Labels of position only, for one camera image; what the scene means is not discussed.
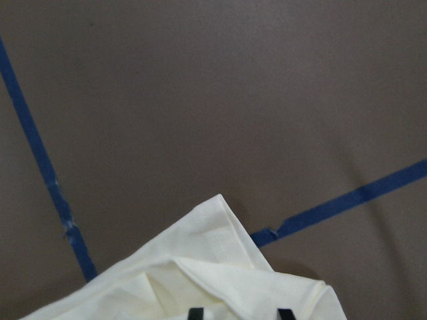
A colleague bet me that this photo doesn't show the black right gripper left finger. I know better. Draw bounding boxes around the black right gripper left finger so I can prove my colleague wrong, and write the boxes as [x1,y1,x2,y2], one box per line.
[187,307,204,320]

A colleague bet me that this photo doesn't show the cream long sleeve cat shirt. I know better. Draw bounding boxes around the cream long sleeve cat shirt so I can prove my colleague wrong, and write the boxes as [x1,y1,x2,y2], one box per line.
[29,195,346,319]

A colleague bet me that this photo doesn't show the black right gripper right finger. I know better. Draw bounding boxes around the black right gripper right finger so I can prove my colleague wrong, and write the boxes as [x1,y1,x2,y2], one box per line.
[278,309,296,320]

